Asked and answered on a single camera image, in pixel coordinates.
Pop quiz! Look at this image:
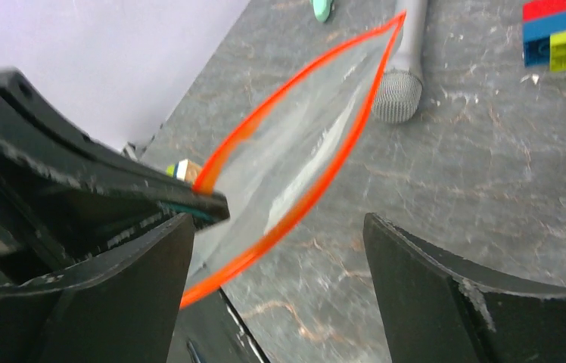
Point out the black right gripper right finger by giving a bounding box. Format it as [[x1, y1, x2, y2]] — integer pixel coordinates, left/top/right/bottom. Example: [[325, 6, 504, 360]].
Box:
[[362, 213, 566, 363]]

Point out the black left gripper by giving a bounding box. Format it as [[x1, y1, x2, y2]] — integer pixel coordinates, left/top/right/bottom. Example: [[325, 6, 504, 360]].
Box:
[[0, 70, 230, 284]]

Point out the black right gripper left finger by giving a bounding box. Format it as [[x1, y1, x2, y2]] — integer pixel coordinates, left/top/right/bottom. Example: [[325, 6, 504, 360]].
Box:
[[0, 214, 194, 362]]

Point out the clear zip bag orange zipper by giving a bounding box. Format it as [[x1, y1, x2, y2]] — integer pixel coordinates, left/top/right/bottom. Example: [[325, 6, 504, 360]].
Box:
[[181, 11, 406, 306]]

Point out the small striped wooden block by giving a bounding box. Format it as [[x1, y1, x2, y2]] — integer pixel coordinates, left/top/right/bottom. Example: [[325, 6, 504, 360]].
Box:
[[166, 159, 202, 184]]

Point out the grey toy microphone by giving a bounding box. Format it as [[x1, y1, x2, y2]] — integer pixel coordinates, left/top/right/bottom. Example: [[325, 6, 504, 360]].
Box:
[[372, 0, 429, 124]]

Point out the multicolour brick block stack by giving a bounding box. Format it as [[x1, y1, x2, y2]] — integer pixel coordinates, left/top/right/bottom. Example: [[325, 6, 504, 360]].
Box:
[[522, 0, 566, 72]]

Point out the mint green toy pen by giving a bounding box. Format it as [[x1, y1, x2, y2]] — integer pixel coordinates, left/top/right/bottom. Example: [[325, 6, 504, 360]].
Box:
[[309, 0, 333, 23]]

